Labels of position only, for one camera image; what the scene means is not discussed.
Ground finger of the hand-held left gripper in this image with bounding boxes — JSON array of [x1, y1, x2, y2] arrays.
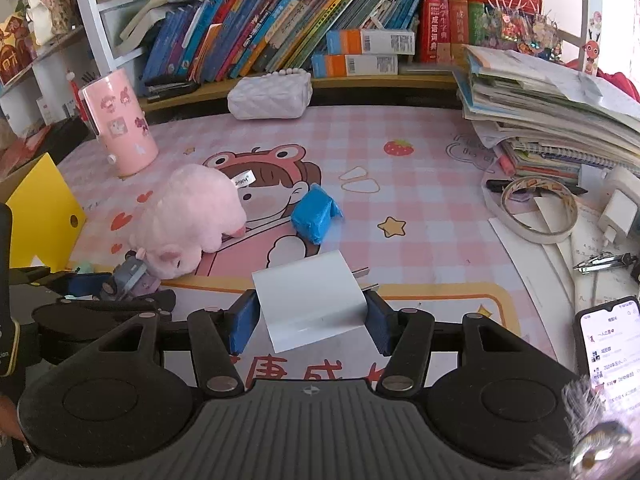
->
[[47, 270, 114, 298], [56, 292, 177, 315]]

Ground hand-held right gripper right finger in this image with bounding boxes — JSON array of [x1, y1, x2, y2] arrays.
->
[[364, 291, 538, 395]]

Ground blue wrapped packet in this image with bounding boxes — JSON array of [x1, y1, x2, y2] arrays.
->
[[291, 184, 345, 246]]

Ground white wall charger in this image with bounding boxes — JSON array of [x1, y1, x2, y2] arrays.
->
[[597, 167, 640, 248]]

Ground stack of papers and notebooks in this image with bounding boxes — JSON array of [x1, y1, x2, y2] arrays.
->
[[452, 44, 640, 183]]

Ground row of colourful books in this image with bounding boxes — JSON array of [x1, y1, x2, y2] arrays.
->
[[142, 0, 431, 86]]

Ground colourful decorative cards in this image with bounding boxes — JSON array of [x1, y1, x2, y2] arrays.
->
[[484, 2, 565, 58]]

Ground white quilted bag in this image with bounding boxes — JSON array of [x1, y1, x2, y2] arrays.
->
[[227, 69, 313, 121]]

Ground black smartphone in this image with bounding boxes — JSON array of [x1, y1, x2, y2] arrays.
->
[[574, 296, 640, 413]]

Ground thick red dictionary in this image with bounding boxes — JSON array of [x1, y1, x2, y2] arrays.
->
[[419, 0, 451, 64]]

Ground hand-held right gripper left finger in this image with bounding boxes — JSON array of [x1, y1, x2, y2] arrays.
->
[[95, 290, 262, 395]]

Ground red and gold figurine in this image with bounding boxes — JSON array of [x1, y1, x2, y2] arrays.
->
[[0, 12, 37, 86]]

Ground pink cylindrical pen holder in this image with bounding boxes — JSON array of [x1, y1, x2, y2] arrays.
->
[[78, 70, 160, 178]]

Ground white paper sheet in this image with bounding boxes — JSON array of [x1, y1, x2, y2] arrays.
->
[[487, 195, 640, 361]]

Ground green book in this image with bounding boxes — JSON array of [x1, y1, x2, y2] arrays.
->
[[467, 1, 487, 46]]

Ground black pen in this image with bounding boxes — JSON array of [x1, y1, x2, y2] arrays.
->
[[486, 179, 588, 197]]

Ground white tape roll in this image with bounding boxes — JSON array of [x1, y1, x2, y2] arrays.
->
[[501, 177, 578, 245]]

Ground black case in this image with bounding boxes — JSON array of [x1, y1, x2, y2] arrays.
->
[[145, 74, 202, 102]]

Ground red cartoon sticker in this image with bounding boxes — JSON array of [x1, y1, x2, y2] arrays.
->
[[581, 10, 602, 77]]

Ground pink cartoon desk mat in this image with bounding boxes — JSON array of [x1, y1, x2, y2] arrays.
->
[[57, 105, 576, 391]]

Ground red cloth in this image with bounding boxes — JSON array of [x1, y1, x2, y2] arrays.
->
[[565, 57, 640, 105]]

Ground white power adapter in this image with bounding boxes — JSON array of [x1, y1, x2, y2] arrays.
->
[[251, 251, 379, 353]]

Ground cream plush toy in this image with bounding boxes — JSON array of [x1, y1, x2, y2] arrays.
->
[[25, 0, 68, 46]]

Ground small grey purple toy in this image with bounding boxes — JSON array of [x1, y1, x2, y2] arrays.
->
[[100, 249, 162, 302]]

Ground yellow cardboard box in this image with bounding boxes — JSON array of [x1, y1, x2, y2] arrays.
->
[[0, 152, 87, 271]]

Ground pink plush toy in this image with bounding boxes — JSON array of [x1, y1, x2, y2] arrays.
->
[[129, 162, 248, 281]]

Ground thin red dictionary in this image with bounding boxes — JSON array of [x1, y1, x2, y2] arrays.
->
[[448, 0, 471, 61]]

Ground black box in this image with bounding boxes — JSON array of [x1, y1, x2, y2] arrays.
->
[[22, 117, 103, 167]]

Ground orange and white box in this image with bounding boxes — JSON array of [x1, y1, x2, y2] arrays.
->
[[311, 53, 399, 79], [326, 29, 416, 56]]

